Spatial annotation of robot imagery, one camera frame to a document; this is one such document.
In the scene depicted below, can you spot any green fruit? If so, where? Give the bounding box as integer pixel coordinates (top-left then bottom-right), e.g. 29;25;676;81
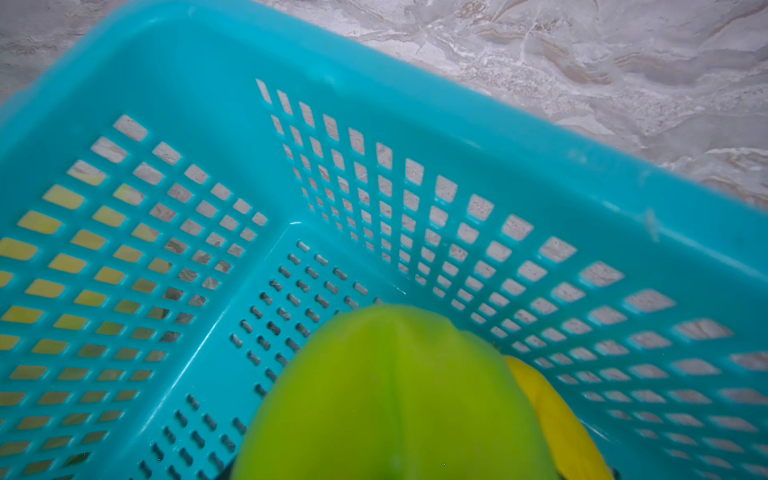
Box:
232;305;558;479

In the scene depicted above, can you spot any yellow banana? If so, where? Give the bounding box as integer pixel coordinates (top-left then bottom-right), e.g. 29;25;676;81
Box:
504;356;615;480

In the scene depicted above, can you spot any teal plastic basket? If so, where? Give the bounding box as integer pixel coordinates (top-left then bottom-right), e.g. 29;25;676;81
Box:
1;1;767;479

